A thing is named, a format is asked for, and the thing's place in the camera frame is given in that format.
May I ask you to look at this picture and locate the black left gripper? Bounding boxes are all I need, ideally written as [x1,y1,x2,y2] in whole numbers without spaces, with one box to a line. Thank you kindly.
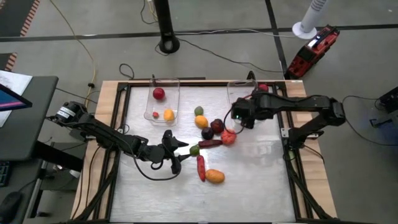
[136,129,192,175]

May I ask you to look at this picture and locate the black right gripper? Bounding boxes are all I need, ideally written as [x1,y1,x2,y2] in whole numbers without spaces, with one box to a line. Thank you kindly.
[231,95,265,129]

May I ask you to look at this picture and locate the orange-red bumpy vegetable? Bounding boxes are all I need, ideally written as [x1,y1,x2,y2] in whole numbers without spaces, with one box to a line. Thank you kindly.
[220,129,238,146]

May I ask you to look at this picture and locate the dark red round vegetable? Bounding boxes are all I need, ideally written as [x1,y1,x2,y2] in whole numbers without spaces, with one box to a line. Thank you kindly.
[210,118,225,134]

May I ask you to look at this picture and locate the dark red long vegetable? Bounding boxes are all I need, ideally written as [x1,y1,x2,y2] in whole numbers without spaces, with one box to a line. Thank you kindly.
[198,139,223,149]

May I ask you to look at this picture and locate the dark purple plum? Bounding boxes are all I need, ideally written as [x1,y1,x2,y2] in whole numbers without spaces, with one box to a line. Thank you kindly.
[201,126,215,141]

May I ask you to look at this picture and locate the yellow-orange lemon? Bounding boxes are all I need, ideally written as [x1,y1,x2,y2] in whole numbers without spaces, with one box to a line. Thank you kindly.
[194,114,209,130]

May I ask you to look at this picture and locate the orange potato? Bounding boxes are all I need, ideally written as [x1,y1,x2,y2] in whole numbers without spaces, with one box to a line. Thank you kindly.
[205,169,226,185]

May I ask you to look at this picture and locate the red apple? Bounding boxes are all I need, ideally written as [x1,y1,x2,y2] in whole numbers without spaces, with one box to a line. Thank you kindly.
[152,87,166,101]

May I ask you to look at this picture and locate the long red pepper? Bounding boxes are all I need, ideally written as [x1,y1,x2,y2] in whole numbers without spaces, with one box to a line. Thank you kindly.
[196,154,207,183]

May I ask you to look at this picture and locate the clear plastic basket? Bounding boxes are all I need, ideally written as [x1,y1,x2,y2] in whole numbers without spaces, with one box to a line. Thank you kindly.
[143,77,181,128]
[226,79,259,126]

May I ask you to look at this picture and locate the red tool case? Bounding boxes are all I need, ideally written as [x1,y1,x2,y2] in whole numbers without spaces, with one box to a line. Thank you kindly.
[284,24,341,80]

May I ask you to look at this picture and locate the white tower fan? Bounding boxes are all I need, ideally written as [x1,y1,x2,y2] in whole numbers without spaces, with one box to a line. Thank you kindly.
[292,0,329,40]

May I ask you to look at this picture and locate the black pole stand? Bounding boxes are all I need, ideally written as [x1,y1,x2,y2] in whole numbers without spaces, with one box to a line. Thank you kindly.
[154,0,181,54]

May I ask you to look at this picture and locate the black equipment box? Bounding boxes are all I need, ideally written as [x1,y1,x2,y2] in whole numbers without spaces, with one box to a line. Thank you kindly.
[369,86,398,128]

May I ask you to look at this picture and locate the black desk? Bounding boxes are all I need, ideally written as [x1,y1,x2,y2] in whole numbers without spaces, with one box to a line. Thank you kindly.
[0,75,60,162]

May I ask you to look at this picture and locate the computer monitor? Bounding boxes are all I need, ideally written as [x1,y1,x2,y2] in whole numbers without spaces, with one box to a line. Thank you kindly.
[0,83,33,112]

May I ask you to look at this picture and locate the black keyboard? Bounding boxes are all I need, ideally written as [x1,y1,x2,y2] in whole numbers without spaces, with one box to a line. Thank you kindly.
[0,161,12,188]

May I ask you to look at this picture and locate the black computer mouse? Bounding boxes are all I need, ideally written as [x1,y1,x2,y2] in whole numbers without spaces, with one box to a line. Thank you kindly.
[0,191,23,224]

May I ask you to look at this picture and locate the white paper sheet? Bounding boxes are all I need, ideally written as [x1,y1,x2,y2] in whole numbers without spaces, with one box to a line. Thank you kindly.
[0,70,33,96]

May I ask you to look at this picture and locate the dark striped-edge floor mat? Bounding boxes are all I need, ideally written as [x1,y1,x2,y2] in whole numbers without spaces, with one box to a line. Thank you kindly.
[0,52,18,72]
[0,0,41,37]

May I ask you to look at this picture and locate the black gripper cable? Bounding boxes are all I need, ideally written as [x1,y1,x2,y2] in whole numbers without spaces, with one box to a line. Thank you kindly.
[132,152,183,182]
[223,107,246,135]

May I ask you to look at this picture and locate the black aluminium table frame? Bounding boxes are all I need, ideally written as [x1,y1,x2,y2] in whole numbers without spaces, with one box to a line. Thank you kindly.
[71,79,340,224]

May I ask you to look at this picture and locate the long black floor cable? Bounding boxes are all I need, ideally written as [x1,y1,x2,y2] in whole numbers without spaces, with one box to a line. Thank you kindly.
[155,35,289,75]

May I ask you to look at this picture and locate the black looped floor cable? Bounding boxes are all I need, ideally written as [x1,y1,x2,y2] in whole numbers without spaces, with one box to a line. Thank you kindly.
[119,63,136,80]

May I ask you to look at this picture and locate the white floor cable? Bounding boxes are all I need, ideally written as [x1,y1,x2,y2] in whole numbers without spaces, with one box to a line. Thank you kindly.
[174,28,296,39]

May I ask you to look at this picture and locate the yellow floor cable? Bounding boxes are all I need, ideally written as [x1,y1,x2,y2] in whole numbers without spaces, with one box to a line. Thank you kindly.
[49,0,98,105]

